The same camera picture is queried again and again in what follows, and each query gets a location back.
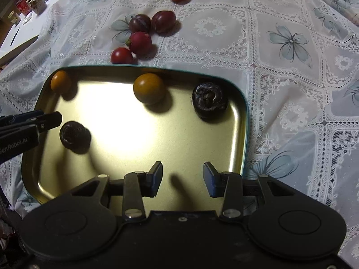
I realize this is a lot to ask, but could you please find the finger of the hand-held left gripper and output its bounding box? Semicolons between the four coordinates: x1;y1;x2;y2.
0;111;63;134

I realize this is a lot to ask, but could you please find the red can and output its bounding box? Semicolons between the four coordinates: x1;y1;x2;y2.
16;0;31;16

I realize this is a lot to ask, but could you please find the patterned white mug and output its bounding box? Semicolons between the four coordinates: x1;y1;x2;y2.
26;0;48;15

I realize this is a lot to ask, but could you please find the small dark wrinkled fruit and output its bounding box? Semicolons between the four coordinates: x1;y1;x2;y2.
59;121;92;154

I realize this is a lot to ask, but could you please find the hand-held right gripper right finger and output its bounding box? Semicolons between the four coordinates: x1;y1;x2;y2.
203;161;297;220

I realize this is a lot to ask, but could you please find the large dark wrinkled fruit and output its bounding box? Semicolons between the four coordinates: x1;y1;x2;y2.
192;82;229;118

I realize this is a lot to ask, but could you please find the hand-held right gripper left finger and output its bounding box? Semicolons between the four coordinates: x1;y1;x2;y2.
71;161;163;221

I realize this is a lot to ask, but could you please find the small orange tomato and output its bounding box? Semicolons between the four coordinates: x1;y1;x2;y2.
50;71;72;93

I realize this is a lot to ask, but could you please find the white lace floral tablecloth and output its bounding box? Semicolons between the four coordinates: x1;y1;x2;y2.
0;0;359;230

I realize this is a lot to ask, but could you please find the dark purple plum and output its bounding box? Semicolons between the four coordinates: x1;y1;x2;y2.
151;10;177;34
129;14;152;33

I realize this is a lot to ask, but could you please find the gold metal tray teal rim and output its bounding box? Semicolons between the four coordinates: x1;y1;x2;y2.
21;65;250;206

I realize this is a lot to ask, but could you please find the small glass jar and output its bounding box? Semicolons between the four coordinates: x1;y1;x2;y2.
7;10;21;24

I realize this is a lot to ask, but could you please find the red radish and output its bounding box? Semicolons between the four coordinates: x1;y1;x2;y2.
126;31;153;56

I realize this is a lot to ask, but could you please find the large orange tomato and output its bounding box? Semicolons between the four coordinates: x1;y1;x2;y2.
133;73;166;104

